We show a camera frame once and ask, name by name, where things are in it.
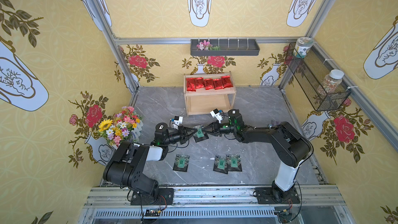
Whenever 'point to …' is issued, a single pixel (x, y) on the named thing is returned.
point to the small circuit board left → (152, 212)
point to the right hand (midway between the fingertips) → (206, 127)
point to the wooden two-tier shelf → (202, 102)
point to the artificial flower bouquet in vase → (126, 126)
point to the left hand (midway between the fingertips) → (193, 129)
